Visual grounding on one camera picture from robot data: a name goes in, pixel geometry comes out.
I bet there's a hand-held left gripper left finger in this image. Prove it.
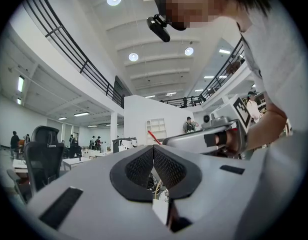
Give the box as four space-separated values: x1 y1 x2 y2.
26 144 173 240

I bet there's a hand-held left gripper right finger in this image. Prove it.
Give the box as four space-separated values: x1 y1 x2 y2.
153 145 266 240

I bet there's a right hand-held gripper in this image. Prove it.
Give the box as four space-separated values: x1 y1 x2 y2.
162 95 252 157

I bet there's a small red marker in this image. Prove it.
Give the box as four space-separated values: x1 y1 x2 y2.
147 130 162 145

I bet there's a person's right forearm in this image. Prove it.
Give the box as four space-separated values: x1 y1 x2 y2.
245 103 289 153

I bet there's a person's right hand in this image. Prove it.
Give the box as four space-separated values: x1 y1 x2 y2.
225 128 241 157

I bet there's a low white table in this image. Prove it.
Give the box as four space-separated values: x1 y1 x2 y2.
61 155 91 172

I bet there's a white shelf unit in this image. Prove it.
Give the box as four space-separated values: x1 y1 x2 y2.
145 117 167 145

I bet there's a grey printer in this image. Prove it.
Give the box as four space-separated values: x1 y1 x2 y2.
112 136 139 154

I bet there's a black white floral cushion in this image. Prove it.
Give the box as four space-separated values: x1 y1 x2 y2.
158 188 171 204

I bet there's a black balcony railing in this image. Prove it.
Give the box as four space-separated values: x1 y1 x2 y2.
23 0 125 109
160 36 246 109

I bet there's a black office chair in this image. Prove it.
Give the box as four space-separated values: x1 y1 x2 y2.
6 125 65 205

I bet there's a person's torso in light shirt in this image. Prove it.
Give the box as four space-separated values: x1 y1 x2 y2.
213 0 308 240

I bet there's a person's head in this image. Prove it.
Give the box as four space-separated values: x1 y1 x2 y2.
163 0 244 32

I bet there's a black head-mounted camera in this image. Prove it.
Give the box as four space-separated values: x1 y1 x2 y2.
146 0 188 43

